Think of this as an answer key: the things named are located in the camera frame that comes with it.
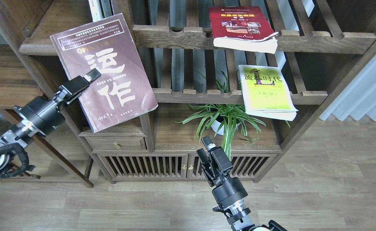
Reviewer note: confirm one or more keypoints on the yellow green book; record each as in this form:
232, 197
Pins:
266, 93

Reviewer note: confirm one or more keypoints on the green spider plant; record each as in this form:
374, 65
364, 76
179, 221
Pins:
208, 113

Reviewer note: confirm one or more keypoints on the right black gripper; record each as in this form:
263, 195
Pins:
216, 166

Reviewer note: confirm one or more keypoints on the white curtain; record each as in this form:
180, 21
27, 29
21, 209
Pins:
358, 99

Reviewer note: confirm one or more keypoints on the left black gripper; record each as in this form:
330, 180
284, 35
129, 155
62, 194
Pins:
43, 116

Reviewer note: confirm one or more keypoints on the white plant pot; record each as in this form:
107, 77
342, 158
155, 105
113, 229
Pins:
218, 126

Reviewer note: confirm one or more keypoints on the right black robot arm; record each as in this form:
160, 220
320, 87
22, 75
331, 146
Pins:
238, 217

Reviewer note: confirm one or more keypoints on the wooden side table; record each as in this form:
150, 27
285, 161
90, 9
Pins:
17, 87

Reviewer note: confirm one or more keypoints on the dark maroon book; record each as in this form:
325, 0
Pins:
123, 91

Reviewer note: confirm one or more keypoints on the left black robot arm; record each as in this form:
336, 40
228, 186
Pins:
14, 160

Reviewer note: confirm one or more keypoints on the red book white pages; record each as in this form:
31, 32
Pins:
242, 28

